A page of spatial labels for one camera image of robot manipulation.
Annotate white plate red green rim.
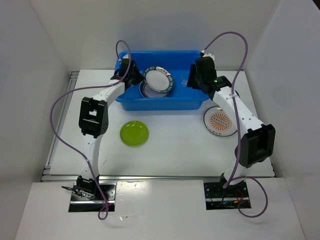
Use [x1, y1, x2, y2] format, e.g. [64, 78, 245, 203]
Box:
[139, 82, 172, 98]

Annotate white plate dark lettered rim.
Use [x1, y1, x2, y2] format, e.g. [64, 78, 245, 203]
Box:
[142, 65, 174, 93]

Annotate clear plastic cup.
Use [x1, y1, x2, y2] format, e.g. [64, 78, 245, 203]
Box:
[181, 72, 189, 87]

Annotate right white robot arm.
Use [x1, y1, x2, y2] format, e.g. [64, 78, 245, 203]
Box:
[187, 53, 276, 197]

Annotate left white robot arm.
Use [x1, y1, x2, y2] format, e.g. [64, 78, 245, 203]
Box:
[76, 54, 144, 200]

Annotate blue plastic bin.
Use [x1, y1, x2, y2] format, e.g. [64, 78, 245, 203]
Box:
[116, 50, 209, 111]

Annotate orange sunburst plate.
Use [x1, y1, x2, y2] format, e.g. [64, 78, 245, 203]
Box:
[203, 105, 237, 137]

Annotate green plastic plate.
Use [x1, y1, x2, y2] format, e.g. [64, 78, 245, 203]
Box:
[119, 120, 149, 147]

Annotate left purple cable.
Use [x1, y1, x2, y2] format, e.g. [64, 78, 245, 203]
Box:
[49, 39, 132, 221]

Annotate purple cable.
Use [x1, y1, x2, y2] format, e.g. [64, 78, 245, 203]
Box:
[201, 31, 269, 218]
[49, 39, 132, 221]

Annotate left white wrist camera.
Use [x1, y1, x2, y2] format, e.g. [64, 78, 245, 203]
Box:
[119, 53, 131, 62]

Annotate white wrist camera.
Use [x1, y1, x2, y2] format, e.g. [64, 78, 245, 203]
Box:
[119, 53, 131, 62]
[200, 50, 215, 61]

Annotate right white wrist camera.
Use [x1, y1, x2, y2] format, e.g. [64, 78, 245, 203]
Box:
[200, 50, 215, 61]

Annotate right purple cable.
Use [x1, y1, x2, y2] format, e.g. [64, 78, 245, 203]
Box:
[201, 31, 269, 218]

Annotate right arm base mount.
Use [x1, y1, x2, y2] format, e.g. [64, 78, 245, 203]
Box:
[203, 181, 251, 210]

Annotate aluminium rail frame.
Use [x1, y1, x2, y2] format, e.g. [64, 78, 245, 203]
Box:
[39, 70, 276, 183]

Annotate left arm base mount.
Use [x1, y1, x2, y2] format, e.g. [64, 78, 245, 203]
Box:
[62, 183, 117, 213]

